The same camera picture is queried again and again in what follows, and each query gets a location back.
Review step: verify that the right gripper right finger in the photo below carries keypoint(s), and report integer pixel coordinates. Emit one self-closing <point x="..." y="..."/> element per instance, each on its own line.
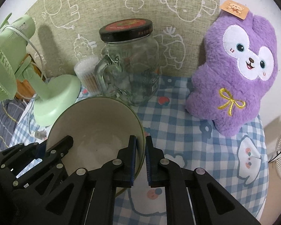
<point x="164" y="173"/>

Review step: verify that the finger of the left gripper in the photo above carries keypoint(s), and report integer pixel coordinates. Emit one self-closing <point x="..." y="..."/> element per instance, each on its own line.
<point x="54" y="154"/>

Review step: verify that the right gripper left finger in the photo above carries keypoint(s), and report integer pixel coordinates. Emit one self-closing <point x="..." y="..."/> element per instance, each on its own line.
<point x="117" y="173"/>

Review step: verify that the blue floral bowl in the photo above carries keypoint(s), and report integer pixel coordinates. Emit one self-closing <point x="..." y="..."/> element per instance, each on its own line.
<point x="100" y="127"/>

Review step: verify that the blue checkered tablecloth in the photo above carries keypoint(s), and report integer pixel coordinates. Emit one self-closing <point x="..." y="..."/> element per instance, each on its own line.
<point x="238" y="163"/>

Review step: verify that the green desk fan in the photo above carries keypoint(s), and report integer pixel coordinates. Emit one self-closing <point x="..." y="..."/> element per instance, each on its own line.
<point x="54" y="97"/>

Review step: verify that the plaid blue bedding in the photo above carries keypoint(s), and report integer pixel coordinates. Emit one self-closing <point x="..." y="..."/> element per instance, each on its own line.
<point x="10" y="114"/>

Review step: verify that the cotton swab container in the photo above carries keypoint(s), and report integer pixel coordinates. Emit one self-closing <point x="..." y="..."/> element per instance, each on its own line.
<point x="85" y="71"/>

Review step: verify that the glass jar black lid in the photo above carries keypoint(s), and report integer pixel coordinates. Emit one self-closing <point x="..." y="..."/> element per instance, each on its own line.
<point x="129" y="68"/>

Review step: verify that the purple plush bunny toy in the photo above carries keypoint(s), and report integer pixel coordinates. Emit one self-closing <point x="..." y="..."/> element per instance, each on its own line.
<point x="240" y="68"/>

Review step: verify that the green cartoon fabric hanging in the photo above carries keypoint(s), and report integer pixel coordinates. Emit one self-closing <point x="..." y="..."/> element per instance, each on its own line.
<point x="68" y="30"/>

